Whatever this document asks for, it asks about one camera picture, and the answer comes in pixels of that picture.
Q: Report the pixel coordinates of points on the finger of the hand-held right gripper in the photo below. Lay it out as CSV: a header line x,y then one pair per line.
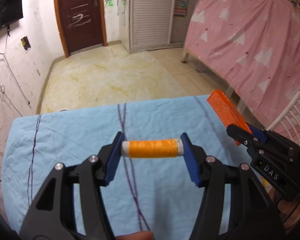
x,y
240,135
258,135

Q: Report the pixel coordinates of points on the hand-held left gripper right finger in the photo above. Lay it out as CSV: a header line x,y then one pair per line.
x,y
190,160

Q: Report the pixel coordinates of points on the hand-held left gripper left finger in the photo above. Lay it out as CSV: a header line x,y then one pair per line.
x,y
113,160

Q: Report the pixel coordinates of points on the orange cardboard box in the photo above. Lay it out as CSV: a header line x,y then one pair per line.
x,y
225,112

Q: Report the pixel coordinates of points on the orange thread spool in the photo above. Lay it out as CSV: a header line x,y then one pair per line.
x,y
152,148

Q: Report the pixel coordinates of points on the person's right hand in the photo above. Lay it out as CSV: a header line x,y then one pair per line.
x,y
290,208

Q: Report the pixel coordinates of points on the person's left hand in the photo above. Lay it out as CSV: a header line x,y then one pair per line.
x,y
135,236

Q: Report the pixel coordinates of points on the light blue tablecloth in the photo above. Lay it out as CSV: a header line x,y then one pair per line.
x,y
65,135

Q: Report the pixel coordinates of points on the pink patterned bed sheet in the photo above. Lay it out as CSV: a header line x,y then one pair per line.
x,y
240,30

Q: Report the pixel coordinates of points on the white louvred wardrobe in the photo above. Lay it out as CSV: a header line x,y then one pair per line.
x,y
147,12

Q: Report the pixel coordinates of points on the dark red door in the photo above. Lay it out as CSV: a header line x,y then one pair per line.
x,y
77,12

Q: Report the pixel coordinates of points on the wooden bed frame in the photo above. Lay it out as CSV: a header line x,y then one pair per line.
x,y
190,55

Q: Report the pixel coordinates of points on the wall outlet box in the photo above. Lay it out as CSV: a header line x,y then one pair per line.
x,y
25,43

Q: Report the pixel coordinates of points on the colourful wall poster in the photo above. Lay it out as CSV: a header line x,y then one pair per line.
x,y
182,0

